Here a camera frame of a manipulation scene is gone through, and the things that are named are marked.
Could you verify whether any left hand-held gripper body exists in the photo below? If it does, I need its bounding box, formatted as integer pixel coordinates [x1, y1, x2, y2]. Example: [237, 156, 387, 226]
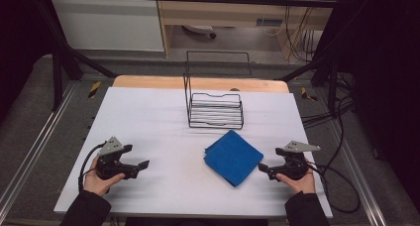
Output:
[94, 136, 140, 181]

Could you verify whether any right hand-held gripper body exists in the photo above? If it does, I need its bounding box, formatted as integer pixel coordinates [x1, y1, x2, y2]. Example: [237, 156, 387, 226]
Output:
[279, 140, 322, 181]

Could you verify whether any blue towel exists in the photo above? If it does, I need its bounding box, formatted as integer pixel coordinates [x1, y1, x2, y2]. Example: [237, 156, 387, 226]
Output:
[203, 130, 264, 188]

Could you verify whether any black wire rack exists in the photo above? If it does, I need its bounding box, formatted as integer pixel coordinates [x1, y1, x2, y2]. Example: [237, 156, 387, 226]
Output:
[182, 50, 253, 130]

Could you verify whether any person's right hand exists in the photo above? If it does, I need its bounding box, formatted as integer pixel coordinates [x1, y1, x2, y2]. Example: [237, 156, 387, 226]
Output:
[274, 168, 317, 195]

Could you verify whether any person's left hand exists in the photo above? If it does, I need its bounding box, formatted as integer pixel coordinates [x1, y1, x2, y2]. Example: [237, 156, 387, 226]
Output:
[82, 156, 127, 197]

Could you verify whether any white table cover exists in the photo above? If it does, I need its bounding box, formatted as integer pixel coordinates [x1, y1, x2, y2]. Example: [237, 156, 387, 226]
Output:
[53, 86, 334, 219]

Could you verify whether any yellow black tape marker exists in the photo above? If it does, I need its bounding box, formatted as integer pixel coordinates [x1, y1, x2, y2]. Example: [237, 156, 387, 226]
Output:
[87, 80, 102, 99]
[300, 86, 319, 102]

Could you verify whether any wooden table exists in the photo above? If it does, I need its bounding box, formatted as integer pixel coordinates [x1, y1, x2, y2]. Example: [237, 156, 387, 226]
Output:
[112, 74, 290, 94]

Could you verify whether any white cabinet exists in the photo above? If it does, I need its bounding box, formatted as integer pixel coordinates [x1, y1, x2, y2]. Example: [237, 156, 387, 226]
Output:
[51, 0, 165, 53]

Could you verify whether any black curtain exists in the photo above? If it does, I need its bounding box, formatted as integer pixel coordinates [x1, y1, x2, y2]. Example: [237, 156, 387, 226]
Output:
[0, 0, 55, 123]
[316, 0, 420, 215]

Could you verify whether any grey chair base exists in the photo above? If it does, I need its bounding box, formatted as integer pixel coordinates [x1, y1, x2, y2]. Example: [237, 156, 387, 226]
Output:
[181, 24, 218, 40]

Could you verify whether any beige wooden desk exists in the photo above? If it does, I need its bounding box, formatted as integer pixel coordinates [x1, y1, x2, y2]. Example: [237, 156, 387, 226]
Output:
[155, 0, 342, 60]

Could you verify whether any left hand-held gripper cable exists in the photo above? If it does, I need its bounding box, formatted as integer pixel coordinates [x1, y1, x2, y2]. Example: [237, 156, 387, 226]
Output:
[77, 142, 107, 193]

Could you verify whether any hand-held gripper cable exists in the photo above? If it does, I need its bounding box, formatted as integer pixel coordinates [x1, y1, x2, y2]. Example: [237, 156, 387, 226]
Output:
[77, 142, 107, 193]
[305, 160, 362, 215]

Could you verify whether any black floor cable bundle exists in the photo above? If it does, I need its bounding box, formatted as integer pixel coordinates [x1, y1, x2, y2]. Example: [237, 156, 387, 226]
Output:
[300, 70, 356, 130]

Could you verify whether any right hand-held gripper cable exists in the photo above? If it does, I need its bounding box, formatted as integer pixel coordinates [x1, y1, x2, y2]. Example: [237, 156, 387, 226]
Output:
[305, 160, 362, 215]

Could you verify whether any aluminium floor rail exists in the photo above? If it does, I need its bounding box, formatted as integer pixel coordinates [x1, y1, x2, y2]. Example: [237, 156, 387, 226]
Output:
[0, 82, 79, 214]
[329, 119, 388, 226]

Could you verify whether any black upright frame post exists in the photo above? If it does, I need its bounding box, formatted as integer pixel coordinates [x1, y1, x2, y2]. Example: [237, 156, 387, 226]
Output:
[52, 50, 64, 112]
[327, 60, 339, 117]

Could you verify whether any black slanted frame strut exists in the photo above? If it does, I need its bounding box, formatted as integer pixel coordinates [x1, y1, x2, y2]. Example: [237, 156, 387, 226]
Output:
[278, 57, 332, 83]
[33, 0, 119, 79]

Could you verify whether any hanging black cable bundle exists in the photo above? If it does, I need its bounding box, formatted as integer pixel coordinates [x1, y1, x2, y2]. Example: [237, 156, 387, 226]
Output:
[284, 4, 328, 63]

